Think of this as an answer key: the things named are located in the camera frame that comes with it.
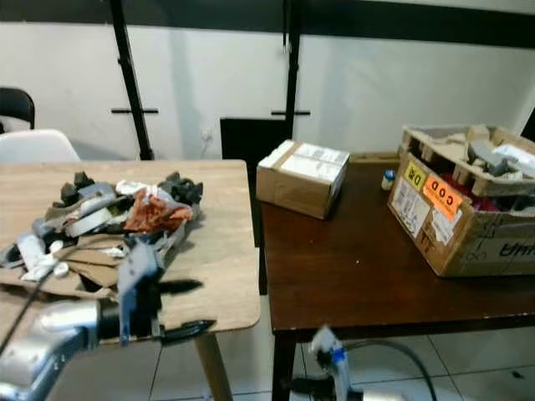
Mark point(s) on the dark brown wooden table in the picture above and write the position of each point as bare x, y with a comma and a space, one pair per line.
343, 267

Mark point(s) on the large open cardboard box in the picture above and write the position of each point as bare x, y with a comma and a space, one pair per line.
460, 246

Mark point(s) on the light wooden table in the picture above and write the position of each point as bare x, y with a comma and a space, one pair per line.
217, 251

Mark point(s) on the flat cardboard piece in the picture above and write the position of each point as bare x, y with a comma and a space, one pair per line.
372, 157

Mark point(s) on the black flat panel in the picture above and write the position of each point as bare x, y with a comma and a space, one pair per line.
247, 138

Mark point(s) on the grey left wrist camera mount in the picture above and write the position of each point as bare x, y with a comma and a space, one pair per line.
140, 267

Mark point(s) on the black upright stand pole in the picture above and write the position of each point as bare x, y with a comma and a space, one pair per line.
292, 67

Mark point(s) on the grey curved plastic strip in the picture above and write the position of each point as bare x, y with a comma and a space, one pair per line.
92, 221

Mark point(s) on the black leaning stand pole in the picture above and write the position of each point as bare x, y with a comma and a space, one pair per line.
129, 75

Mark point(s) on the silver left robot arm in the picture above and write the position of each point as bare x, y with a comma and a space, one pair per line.
50, 334

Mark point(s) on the black plastic scrap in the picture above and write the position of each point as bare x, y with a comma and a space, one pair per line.
82, 181
184, 188

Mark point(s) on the white wall outlet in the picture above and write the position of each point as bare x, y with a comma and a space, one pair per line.
206, 134

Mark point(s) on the black chair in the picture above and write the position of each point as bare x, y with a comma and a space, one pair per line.
18, 102

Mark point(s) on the small taped cardboard box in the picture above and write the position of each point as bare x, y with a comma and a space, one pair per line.
292, 192

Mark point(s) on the crumpled white paper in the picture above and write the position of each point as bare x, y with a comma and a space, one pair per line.
42, 267

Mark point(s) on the red crumpled material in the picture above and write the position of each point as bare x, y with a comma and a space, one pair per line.
464, 188

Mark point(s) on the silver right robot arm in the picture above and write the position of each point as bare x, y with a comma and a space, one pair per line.
378, 396

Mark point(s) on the grey plastic part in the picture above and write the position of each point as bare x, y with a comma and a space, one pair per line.
485, 156

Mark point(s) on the dark slanted board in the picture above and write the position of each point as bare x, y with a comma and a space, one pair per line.
529, 129

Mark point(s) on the small blue capped bottle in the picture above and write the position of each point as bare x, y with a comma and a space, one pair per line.
388, 180

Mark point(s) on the crumpled orange brown wrapper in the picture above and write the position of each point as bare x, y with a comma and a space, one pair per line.
155, 215

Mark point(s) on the small white paper scrap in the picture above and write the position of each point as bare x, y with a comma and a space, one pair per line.
132, 187

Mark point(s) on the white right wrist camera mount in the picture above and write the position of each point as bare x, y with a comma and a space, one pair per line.
326, 348

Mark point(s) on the white plastic chair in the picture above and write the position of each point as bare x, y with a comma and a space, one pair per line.
38, 148

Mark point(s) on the white plastic part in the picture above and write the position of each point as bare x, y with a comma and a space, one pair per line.
520, 159

